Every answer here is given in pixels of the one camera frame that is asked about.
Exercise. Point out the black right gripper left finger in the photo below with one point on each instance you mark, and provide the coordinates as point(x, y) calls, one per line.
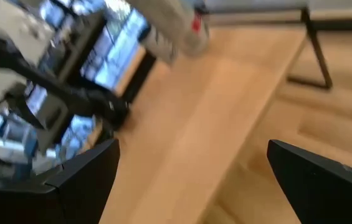
point(54, 202)

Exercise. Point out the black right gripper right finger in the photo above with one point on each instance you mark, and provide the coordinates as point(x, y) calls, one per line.
point(328, 193)

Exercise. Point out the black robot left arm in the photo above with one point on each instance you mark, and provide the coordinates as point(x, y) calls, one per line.
point(69, 93)

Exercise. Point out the black table frame side rail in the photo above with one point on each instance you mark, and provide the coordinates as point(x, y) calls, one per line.
point(139, 77)

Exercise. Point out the black table frame cross rail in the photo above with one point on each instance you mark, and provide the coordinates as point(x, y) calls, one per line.
point(350, 24)

